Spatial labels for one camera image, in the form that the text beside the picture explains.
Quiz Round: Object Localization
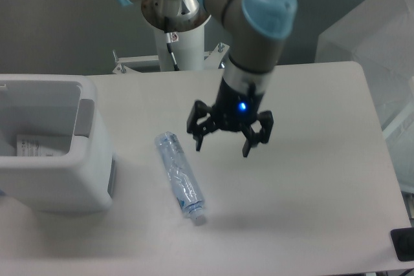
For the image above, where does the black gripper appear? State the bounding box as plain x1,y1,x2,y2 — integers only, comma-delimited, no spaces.
186,79,274,158

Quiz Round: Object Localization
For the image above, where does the crushed clear plastic bottle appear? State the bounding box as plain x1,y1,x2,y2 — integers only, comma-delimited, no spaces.
155,131,206,226

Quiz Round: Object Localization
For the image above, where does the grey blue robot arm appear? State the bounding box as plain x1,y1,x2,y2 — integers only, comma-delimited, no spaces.
119,0,298,156

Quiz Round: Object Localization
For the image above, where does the white trash can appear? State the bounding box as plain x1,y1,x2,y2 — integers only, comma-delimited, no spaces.
1,74,116,213

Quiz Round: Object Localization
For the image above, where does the black device at table corner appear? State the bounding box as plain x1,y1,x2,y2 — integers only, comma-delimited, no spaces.
390,228,413,262

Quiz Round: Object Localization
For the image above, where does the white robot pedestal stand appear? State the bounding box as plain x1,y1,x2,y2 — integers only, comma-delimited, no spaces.
113,22,230,74

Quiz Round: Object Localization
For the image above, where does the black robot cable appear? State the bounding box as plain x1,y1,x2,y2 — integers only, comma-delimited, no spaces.
164,16,180,72

